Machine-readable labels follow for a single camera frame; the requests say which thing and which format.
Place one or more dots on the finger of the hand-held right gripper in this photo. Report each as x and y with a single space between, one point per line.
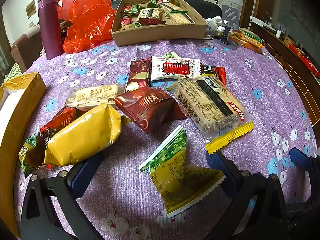
298 157

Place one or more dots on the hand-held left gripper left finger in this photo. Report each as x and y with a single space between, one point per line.
82 177

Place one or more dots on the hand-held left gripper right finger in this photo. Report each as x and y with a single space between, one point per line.
218 161

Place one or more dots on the yellow foil snack packet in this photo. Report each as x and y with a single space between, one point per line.
82 135

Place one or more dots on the green and yellow snack packet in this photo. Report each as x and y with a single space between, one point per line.
175 175

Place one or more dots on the clear yellow-ended sesame bar packet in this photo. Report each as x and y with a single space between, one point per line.
212 105

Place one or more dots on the green leafy snack packet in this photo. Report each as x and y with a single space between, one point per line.
27 152

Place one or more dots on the red and brown snack packet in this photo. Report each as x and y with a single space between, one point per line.
60 120

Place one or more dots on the clear beige cracker packet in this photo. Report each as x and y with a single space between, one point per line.
92 95

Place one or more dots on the dark red glossy snack packet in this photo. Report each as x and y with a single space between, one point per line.
150 107

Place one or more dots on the red and black candy packet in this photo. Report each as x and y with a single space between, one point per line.
212 71

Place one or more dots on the yellow cardboard box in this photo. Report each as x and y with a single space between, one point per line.
22 110

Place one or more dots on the white and red snack packet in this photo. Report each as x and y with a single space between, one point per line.
172 68

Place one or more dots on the small green white packet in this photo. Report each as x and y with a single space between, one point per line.
171 55

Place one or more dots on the maroon packet with cream circles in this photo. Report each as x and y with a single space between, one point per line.
138 75

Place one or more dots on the brown cardboard tray box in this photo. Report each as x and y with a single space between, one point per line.
160 33

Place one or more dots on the pile of assorted wrapped snacks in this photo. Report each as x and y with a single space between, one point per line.
150 13

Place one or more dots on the purple floral tablecloth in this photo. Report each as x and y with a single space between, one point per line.
250 80

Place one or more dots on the wooden sideboard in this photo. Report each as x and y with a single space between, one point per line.
295 62

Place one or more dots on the orange biscuit pack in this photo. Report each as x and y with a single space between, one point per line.
250 38
246 44

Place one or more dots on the green patterned cushion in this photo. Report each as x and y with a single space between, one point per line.
12 71

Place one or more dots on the clear plastic bag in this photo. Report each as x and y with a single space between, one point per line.
212 32

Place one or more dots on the green biscuit pack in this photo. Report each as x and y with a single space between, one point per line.
250 33

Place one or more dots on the white power strip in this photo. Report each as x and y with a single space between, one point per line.
262 23

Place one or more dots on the brown chair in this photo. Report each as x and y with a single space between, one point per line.
25 47

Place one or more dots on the grey phone stand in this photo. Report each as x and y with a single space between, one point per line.
230 15

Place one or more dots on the purple thermos bottle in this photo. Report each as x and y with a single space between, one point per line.
50 30

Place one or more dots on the black sofa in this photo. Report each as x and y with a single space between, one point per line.
207 7

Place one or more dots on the red plastic bag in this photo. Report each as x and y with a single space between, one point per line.
87 17

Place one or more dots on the yellow wall plaque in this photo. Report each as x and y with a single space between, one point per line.
30 8

